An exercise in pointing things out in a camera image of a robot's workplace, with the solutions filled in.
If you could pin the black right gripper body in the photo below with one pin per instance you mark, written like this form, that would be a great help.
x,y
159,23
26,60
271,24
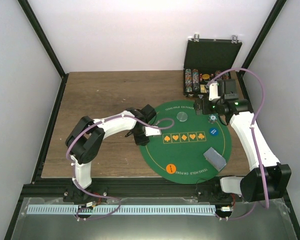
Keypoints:
x,y
205,110

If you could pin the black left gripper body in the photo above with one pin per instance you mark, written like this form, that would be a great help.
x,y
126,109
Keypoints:
x,y
136,132

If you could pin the clear round dealer button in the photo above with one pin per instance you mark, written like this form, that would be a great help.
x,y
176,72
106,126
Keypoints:
x,y
182,116

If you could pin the blue round dealer button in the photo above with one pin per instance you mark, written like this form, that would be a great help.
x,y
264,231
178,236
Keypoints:
x,y
213,131

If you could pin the orange round blind button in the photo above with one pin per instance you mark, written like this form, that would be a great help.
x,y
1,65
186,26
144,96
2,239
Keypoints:
x,y
171,168

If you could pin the blue patterned card deck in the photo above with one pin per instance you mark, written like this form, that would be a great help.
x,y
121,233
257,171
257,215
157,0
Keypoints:
x,y
215,159

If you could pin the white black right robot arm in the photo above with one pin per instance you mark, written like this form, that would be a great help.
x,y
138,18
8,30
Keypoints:
x,y
267,178

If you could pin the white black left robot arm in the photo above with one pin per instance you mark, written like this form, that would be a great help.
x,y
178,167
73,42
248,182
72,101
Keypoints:
x,y
85,140

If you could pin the yellow card box in case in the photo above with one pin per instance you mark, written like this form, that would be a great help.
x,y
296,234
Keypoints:
x,y
203,89

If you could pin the chip row in case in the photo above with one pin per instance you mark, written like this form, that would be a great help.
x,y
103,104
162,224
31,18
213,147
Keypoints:
x,y
218,74
195,80
188,80

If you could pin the round green poker mat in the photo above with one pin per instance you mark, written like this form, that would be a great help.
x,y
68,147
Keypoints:
x,y
184,143

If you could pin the black poker chip case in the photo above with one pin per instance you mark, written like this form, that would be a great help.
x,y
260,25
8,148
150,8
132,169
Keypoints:
x,y
209,56

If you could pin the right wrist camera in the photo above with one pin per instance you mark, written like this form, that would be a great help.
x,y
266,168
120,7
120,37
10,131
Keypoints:
x,y
213,91

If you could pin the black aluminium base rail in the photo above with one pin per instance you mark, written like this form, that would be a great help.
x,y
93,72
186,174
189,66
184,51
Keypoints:
x,y
208,191

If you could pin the light blue slotted cable duct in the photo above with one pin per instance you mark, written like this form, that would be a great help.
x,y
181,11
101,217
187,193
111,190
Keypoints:
x,y
55,209

